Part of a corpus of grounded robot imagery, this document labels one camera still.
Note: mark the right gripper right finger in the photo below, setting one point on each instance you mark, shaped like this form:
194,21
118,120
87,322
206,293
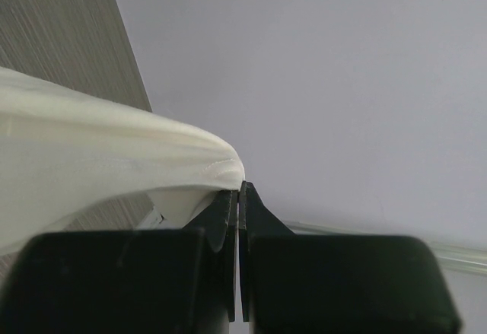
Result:
337,283

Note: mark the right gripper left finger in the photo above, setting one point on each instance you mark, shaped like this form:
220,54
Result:
147,281

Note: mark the white t shirt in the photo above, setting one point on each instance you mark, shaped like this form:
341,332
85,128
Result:
63,151

